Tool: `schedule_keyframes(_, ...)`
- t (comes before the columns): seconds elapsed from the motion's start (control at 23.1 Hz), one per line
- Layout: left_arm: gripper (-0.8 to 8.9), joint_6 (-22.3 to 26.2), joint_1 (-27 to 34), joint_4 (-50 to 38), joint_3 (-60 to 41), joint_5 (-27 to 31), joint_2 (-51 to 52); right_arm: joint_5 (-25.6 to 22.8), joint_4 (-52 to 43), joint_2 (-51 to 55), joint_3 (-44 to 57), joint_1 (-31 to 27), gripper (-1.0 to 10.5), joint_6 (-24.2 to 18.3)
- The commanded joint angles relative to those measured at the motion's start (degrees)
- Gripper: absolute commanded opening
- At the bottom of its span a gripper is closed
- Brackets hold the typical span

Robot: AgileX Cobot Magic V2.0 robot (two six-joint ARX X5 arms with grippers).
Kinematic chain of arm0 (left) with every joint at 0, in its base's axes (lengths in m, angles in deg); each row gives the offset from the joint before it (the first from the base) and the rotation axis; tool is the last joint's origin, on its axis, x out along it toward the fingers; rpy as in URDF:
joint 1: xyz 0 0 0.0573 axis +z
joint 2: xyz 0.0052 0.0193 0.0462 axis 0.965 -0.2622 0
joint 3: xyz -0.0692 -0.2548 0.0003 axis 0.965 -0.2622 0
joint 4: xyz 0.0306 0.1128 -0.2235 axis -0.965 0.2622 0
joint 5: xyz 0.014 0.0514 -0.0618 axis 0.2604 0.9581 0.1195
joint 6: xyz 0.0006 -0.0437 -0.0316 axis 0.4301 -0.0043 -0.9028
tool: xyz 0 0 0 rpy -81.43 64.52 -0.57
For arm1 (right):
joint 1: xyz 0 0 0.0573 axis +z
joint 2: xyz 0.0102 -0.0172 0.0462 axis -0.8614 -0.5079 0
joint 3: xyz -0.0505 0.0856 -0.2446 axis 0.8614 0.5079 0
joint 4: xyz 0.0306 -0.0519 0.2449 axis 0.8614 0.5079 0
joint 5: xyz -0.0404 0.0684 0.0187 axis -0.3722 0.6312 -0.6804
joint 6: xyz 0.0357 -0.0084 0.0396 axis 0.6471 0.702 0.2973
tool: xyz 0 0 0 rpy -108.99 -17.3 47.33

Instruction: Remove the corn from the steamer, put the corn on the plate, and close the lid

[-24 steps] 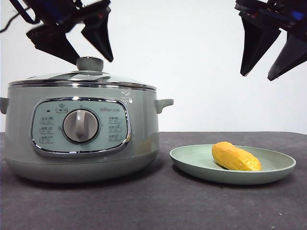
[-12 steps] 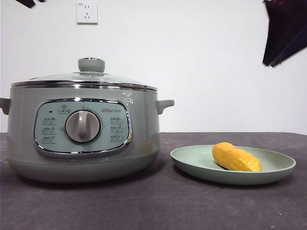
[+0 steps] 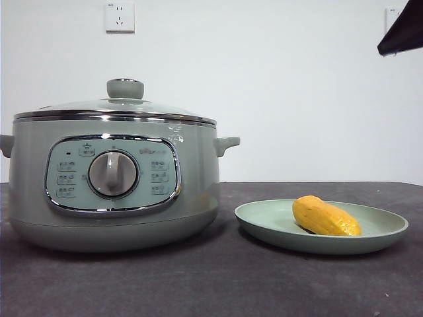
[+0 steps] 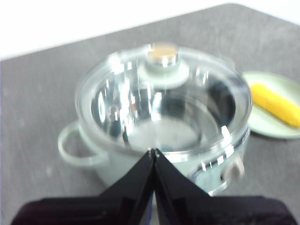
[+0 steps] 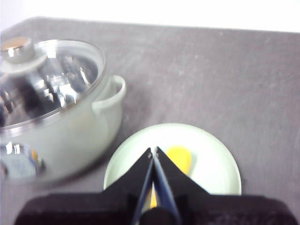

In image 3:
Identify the yellow corn cob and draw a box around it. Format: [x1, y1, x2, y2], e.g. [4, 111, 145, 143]
[292, 195, 363, 237]

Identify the glass lid with round knob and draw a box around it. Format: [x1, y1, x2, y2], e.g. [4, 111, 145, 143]
[13, 77, 217, 125]

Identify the pale green round plate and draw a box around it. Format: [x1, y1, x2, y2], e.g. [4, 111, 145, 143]
[234, 199, 410, 255]

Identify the pale green electric steamer pot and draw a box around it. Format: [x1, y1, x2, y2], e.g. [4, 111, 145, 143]
[0, 114, 241, 254]

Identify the white wall socket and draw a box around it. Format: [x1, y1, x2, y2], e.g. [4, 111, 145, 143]
[105, 2, 135, 34]
[385, 8, 406, 38]

